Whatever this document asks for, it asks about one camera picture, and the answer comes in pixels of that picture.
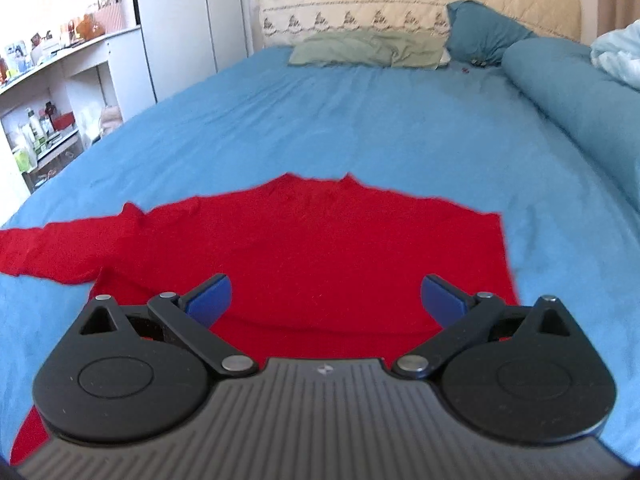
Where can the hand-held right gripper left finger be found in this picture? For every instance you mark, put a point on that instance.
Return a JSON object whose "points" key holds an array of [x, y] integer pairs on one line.
{"points": [[212, 300]]}

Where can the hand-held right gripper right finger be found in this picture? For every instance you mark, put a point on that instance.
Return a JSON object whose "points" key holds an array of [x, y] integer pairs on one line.
{"points": [[440, 300]]}

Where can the red sweater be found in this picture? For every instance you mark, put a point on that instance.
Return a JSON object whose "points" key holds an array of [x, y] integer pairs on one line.
{"points": [[320, 260]]}

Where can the blue bed sheet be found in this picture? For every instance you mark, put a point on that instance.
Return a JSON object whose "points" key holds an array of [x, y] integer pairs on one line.
{"points": [[360, 120]]}

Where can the red box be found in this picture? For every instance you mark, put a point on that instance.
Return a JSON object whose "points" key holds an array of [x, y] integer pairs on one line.
{"points": [[64, 121]]}

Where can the rolled blue duvet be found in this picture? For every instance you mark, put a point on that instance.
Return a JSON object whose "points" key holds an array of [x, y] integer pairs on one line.
{"points": [[565, 95]]}

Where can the white shelf desk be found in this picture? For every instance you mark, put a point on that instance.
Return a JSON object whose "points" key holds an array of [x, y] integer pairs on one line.
{"points": [[65, 105]]}

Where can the green pillow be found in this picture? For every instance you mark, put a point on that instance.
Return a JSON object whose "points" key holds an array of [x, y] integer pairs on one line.
{"points": [[367, 49]]}

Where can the blue pillow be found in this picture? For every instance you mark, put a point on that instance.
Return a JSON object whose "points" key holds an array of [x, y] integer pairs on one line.
{"points": [[482, 30]]}

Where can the white wardrobe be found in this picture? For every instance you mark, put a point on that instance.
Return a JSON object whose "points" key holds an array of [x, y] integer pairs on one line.
{"points": [[185, 25]]}

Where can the pink checked bag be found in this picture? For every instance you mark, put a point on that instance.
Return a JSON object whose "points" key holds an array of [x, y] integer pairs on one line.
{"points": [[111, 16]]}

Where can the cream quilted headboard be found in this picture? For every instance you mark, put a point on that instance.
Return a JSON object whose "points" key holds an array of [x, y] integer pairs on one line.
{"points": [[400, 0]]}

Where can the light blue blanket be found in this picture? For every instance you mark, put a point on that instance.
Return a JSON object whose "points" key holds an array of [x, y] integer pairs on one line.
{"points": [[619, 55]]}

